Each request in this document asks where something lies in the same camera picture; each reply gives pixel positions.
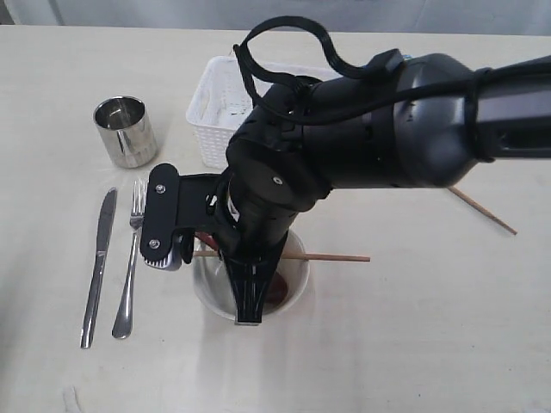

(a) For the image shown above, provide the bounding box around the silver metal moka pot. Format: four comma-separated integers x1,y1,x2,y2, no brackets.
93,96,158,169

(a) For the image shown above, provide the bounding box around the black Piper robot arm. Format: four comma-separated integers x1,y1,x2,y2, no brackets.
178,50,550,325

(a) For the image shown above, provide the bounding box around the brown wooden chopstick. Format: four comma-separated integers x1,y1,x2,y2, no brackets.
447,187,518,236
192,250,371,263

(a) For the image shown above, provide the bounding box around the white ceramic bowl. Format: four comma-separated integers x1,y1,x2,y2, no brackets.
192,256,310,322

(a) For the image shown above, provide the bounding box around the white perforated plastic basket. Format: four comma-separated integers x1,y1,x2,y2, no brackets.
185,55,345,170

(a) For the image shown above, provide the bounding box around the dark red wooden spoon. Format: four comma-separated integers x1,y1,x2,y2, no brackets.
195,231,288,306

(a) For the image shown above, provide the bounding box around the silver metal fork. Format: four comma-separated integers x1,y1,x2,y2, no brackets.
111,179,146,340

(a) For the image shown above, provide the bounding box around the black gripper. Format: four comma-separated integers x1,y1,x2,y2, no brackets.
176,77,330,325

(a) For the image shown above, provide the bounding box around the black camera cable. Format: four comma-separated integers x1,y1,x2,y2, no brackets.
206,15,551,268

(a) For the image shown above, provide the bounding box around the silver metal knife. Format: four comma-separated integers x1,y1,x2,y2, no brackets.
80,188,118,349

